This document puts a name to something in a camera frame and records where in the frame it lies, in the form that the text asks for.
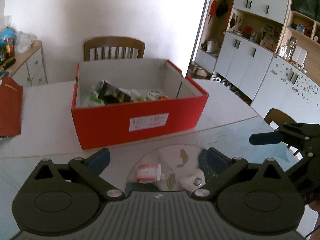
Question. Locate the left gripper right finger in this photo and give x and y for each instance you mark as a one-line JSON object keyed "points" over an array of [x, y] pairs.
{"points": [[219, 171]]}

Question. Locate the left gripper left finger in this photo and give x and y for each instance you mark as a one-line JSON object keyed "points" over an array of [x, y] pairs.
{"points": [[87, 171]]}

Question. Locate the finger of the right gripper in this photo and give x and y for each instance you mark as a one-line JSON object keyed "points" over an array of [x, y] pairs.
{"points": [[265, 138]]}

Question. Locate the white plush toy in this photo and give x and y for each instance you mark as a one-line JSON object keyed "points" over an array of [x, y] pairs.
{"points": [[193, 180]]}

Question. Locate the small pink white packet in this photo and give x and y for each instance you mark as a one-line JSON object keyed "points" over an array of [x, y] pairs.
{"points": [[149, 173]]}

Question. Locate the black snack packet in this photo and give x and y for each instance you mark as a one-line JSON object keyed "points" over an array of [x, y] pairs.
{"points": [[110, 94]]}

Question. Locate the white patterned plastic bag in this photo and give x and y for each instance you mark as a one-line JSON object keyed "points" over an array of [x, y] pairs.
{"points": [[93, 100]]}

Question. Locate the white green tube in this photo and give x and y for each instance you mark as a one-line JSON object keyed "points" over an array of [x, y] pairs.
{"points": [[139, 95]]}

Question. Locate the orange red toy figure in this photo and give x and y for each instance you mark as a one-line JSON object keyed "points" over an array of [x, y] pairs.
{"points": [[161, 97]]}

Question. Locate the red cardboard box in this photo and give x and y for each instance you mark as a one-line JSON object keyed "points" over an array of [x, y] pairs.
{"points": [[119, 123]]}

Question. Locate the red paper bag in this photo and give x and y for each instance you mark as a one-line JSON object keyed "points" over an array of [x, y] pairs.
{"points": [[10, 107]]}

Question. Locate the white wooden sideboard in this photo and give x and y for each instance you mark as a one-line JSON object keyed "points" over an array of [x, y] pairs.
{"points": [[28, 69]]}

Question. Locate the brown wooden chair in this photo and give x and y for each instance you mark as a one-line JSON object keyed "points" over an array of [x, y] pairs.
{"points": [[113, 47]]}

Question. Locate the clear plastic bag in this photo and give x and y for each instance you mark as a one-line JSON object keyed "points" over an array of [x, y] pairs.
{"points": [[23, 42]]}

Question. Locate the blue globe toy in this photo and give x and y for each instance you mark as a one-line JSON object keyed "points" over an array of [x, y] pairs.
{"points": [[7, 42]]}

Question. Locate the white wall cabinet unit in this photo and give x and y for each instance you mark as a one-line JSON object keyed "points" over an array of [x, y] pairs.
{"points": [[267, 50]]}

